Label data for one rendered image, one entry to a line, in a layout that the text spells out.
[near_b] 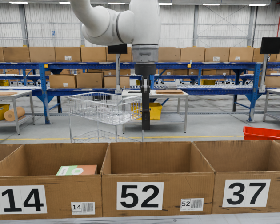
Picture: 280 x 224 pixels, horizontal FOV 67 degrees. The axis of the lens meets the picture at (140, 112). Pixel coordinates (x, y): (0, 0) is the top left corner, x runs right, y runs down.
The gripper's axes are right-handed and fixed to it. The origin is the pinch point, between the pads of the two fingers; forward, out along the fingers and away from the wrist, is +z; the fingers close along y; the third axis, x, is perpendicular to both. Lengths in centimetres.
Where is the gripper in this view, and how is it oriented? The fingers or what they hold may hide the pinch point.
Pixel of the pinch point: (145, 120)
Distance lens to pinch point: 77.9
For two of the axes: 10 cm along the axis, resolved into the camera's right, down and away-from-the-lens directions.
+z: 0.1, 9.7, 2.4
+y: -0.2, 2.4, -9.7
